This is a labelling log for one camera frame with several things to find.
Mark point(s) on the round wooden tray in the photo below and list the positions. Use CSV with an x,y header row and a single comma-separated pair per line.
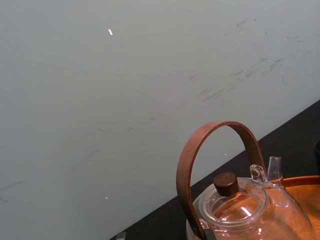
x,y
306,197

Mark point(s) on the small grey metal piece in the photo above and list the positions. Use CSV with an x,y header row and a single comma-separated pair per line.
x,y
122,236

